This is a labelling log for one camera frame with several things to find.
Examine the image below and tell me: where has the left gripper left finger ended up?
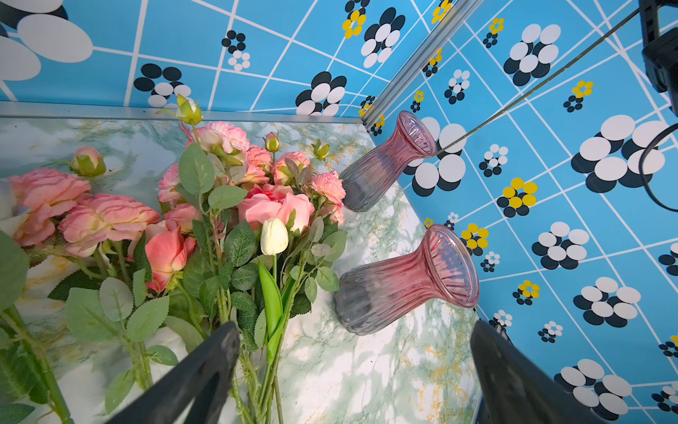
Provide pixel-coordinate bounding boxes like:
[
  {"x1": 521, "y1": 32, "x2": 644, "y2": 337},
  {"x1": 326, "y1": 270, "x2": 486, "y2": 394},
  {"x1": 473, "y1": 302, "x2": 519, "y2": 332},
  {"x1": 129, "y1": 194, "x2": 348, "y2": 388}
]
[{"x1": 109, "y1": 322, "x2": 240, "y2": 424}]

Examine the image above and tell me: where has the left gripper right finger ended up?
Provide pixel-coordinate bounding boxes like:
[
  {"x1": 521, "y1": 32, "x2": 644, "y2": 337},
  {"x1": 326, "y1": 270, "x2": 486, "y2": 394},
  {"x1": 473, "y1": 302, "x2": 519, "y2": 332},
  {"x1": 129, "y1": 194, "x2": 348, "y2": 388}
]
[{"x1": 470, "y1": 321, "x2": 603, "y2": 423}]

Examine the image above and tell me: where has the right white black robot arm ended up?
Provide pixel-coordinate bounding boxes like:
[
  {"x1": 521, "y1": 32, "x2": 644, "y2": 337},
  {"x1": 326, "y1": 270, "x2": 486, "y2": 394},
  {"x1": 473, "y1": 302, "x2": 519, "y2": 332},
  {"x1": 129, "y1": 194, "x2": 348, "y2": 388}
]
[{"x1": 638, "y1": 0, "x2": 677, "y2": 115}]

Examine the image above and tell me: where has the pile of artificial flowers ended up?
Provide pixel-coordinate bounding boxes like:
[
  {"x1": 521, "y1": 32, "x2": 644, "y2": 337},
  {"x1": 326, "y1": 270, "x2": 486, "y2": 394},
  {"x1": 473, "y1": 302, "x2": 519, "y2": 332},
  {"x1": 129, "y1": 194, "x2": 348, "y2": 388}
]
[{"x1": 1, "y1": 96, "x2": 348, "y2": 423}]

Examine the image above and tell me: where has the front pink grey glass vase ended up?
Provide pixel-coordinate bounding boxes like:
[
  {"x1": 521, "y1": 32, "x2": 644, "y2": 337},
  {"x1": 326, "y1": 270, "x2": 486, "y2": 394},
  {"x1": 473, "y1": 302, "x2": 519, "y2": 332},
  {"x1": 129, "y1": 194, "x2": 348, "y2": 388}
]
[{"x1": 334, "y1": 224, "x2": 480, "y2": 336}]

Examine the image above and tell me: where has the pink grey glass vase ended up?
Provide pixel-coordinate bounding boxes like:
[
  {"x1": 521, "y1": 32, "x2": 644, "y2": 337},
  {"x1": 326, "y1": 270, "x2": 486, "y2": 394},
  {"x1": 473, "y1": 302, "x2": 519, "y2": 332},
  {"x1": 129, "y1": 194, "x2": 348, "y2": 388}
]
[
  {"x1": 334, "y1": 224, "x2": 480, "y2": 336},
  {"x1": 340, "y1": 111, "x2": 435, "y2": 212}
]

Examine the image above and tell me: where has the rear pink grey glass vase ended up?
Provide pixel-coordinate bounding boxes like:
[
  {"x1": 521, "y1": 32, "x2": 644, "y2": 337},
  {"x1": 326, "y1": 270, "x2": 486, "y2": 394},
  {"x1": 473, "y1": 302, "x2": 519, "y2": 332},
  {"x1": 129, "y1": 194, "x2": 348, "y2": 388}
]
[{"x1": 340, "y1": 111, "x2": 435, "y2": 212}]

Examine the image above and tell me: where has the right corner aluminium post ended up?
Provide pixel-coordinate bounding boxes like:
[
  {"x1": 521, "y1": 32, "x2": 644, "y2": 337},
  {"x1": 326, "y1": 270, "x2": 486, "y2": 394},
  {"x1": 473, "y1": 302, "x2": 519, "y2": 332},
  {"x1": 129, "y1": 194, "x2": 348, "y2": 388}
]
[{"x1": 361, "y1": 0, "x2": 483, "y2": 127}]

